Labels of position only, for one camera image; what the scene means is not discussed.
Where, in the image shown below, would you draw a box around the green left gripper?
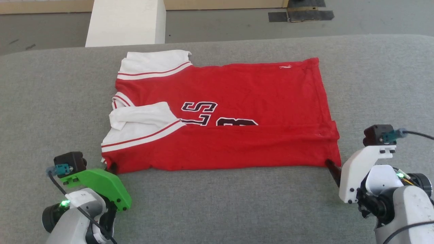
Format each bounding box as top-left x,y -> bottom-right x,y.
63,162 -> 132,212

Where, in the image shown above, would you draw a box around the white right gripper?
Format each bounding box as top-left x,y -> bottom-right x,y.
325,144 -> 397,204

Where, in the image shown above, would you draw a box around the red basketball jersey white sleeves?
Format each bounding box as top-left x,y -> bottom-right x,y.
101,50 -> 342,175

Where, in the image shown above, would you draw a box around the white square pillar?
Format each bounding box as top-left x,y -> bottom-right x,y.
85,0 -> 166,47

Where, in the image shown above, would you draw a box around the long black floor mat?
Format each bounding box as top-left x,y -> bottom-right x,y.
288,10 -> 335,23

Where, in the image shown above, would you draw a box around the small black floor mat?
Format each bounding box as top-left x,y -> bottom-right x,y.
269,12 -> 289,23

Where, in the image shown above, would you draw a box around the medium black floor mat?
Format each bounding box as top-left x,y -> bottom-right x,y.
288,0 -> 326,8

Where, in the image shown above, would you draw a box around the wooden baseboard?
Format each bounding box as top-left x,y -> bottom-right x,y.
0,0 -> 95,15

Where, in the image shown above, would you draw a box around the flat wooden base plate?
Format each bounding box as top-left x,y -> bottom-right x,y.
287,6 -> 319,13

